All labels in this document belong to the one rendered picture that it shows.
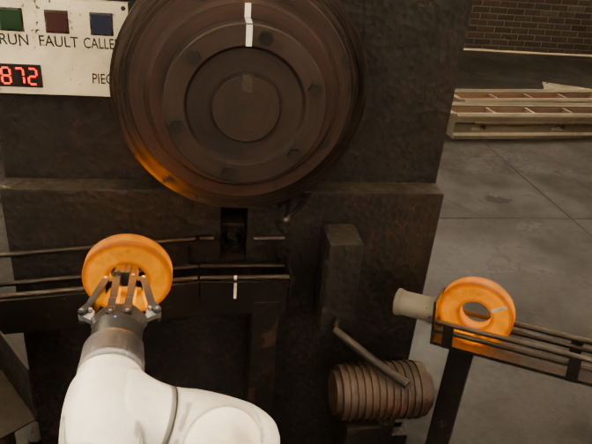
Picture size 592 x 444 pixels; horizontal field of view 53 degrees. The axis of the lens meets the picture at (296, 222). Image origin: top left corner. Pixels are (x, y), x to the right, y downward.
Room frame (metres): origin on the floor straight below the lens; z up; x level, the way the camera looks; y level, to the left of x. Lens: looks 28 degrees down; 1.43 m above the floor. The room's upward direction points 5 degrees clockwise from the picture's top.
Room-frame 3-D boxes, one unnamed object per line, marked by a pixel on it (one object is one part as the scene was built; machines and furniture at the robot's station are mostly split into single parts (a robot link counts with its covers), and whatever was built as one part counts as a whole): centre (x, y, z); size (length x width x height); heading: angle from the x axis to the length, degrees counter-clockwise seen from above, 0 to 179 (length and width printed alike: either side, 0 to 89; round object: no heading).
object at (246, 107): (1.01, 0.11, 1.11); 0.28 x 0.06 x 0.28; 101
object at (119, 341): (0.65, 0.24, 0.83); 0.09 x 0.06 x 0.09; 101
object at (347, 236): (1.16, -0.10, 0.68); 0.11 x 0.08 x 0.24; 11
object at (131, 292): (0.79, 0.26, 0.84); 0.11 x 0.01 x 0.04; 10
